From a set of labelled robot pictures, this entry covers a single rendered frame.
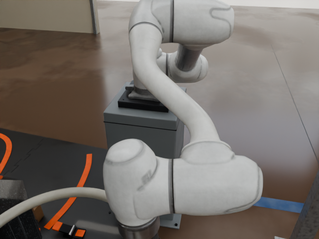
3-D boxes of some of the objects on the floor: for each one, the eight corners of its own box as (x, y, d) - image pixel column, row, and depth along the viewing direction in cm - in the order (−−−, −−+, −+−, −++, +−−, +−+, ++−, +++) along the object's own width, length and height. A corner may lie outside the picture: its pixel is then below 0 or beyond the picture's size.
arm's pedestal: (128, 166, 228) (120, 77, 185) (188, 175, 219) (195, 84, 176) (105, 216, 187) (89, 115, 144) (179, 229, 178) (185, 127, 135)
